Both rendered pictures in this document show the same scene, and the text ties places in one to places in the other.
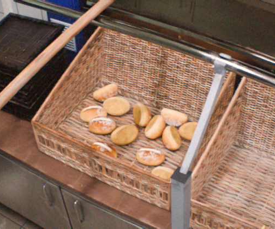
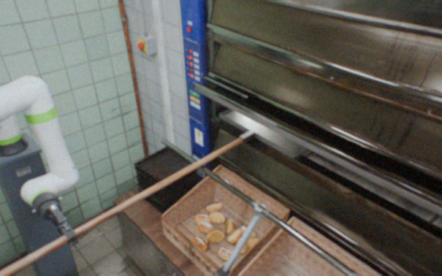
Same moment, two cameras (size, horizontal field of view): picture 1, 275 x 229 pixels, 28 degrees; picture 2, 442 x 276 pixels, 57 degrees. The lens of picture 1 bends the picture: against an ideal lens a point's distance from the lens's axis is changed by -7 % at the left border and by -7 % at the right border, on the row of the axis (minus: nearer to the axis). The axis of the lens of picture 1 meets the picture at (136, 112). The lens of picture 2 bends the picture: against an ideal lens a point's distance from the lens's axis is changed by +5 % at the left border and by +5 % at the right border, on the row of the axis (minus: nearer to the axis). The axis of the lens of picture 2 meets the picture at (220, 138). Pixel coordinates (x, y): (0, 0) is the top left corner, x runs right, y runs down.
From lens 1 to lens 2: 0.44 m
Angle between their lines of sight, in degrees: 15
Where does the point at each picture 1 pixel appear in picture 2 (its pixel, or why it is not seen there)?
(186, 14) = (264, 171)
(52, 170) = (166, 249)
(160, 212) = not seen: outside the picture
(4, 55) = (155, 171)
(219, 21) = (281, 180)
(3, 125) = (147, 213)
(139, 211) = not seen: outside the picture
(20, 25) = (172, 155)
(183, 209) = not seen: outside the picture
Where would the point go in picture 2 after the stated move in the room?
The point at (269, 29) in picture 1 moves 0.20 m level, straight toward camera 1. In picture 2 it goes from (311, 192) to (297, 218)
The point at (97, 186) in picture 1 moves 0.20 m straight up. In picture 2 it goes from (189, 265) to (187, 239)
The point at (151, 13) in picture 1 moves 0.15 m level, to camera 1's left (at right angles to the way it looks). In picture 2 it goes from (245, 167) to (220, 163)
